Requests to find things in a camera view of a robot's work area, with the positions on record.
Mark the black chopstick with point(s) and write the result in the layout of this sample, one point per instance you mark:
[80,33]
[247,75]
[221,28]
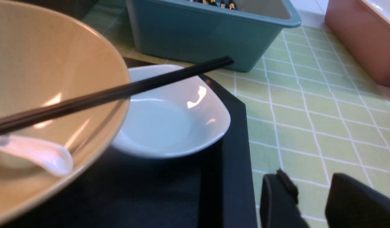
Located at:
[87,102]
[150,81]

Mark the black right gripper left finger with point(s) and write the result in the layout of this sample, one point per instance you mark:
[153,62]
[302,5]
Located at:
[279,202]

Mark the teal plastic bin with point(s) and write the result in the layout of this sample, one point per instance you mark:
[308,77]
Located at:
[193,32]

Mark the white square dish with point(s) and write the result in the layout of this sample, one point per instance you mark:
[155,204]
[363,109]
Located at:
[173,121]

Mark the tan noodle bowl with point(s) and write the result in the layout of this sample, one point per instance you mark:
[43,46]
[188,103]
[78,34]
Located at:
[47,57]

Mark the black serving tray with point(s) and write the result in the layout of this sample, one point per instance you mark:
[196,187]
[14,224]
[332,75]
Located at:
[210,189]

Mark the white soup spoon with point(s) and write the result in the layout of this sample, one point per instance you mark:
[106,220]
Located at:
[52,157]

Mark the pink plastic bin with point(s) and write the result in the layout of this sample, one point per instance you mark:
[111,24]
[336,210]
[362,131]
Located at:
[363,27]

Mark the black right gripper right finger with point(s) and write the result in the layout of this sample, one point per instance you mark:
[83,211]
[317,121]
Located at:
[352,204]

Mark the chopsticks pile in bin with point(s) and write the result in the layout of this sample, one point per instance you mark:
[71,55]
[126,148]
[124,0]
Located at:
[226,4]

